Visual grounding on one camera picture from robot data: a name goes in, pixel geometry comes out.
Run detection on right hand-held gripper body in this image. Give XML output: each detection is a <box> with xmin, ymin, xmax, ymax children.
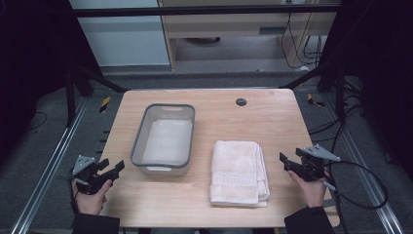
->
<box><xmin>295</xmin><ymin>143</ymin><xmax>342</xmax><ymax>183</ymax></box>

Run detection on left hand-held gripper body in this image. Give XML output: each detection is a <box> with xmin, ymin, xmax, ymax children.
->
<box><xmin>69</xmin><ymin>155</ymin><xmax>113</xmax><ymax>196</ymax></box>

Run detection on white towel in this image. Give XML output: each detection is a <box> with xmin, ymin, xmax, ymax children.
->
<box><xmin>208</xmin><ymin>139</ymin><xmax>272</xmax><ymax>209</ymax></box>

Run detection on white basin with grey rim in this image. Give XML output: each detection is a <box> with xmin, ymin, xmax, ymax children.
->
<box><xmin>130</xmin><ymin>102</ymin><xmax>197</xmax><ymax>177</ymax></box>

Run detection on person's right hand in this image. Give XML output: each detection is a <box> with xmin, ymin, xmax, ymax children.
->
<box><xmin>286</xmin><ymin>170</ymin><xmax>328</xmax><ymax>209</ymax></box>

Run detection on person's left hand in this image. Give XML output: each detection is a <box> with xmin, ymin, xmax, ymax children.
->
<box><xmin>71</xmin><ymin>179</ymin><xmax>113</xmax><ymax>216</ymax></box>

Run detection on yellow black striped tape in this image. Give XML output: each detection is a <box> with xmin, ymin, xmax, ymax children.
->
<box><xmin>306</xmin><ymin>93</ymin><xmax>326</xmax><ymax>108</ymax></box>
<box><xmin>98</xmin><ymin>95</ymin><xmax>112</xmax><ymax>114</ymax></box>

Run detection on black metal stand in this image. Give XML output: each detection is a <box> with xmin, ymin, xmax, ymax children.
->
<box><xmin>63</xmin><ymin>60</ymin><xmax>129</xmax><ymax>129</ymax></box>
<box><xmin>280</xmin><ymin>60</ymin><xmax>348</xmax><ymax>123</ymax></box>

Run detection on dark curtain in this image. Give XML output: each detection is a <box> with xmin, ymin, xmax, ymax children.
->
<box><xmin>0</xmin><ymin>0</ymin><xmax>102</xmax><ymax>167</ymax></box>
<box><xmin>319</xmin><ymin>0</ymin><xmax>413</xmax><ymax>183</ymax></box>

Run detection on white cabinet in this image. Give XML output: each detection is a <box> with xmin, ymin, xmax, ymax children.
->
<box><xmin>68</xmin><ymin>0</ymin><xmax>171</xmax><ymax>68</ymax></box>

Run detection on light wooden desk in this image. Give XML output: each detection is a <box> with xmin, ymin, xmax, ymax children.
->
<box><xmin>157</xmin><ymin>0</ymin><xmax>343</xmax><ymax>71</ymax></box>

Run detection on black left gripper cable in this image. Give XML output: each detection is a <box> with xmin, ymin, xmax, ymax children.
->
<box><xmin>68</xmin><ymin>176</ymin><xmax>81</xmax><ymax>214</ymax></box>

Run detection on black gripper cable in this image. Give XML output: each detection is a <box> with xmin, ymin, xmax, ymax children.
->
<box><xmin>68</xmin><ymin>176</ymin><xmax>81</xmax><ymax>214</ymax></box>
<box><xmin>322</xmin><ymin>160</ymin><xmax>390</xmax><ymax>234</ymax></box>

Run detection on aluminium floor rail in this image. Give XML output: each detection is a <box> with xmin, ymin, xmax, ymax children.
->
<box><xmin>9</xmin><ymin>97</ymin><xmax>90</xmax><ymax>234</ymax></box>
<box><xmin>324</xmin><ymin>93</ymin><xmax>406</xmax><ymax>234</ymax></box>

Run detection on black floor cables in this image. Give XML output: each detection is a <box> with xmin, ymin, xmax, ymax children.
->
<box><xmin>307</xmin><ymin>79</ymin><xmax>369</xmax><ymax>144</ymax></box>

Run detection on thin black floor cable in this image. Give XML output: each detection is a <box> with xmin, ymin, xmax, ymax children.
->
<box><xmin>26</xmin><ymin>111</ymin><xmax>49</xmax><ymax>132</ymax></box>

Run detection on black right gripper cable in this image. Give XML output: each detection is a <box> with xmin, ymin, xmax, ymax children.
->
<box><xmin>322</xmin><ymin>160</ymin><xmax>390</xmax><ymax>234</ymax></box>

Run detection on black cables under desk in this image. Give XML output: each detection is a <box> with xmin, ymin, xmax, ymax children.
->
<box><xmin>280</xmin><ymin>12</ymin><xmax>323</xmax><ymax>71</ymax></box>

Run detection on black horizontal frame bar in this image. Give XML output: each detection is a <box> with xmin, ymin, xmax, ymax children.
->
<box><xmin>69</xmin><ymin>3</ymin><xmax>343</xmax><ymax>19</ymax></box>

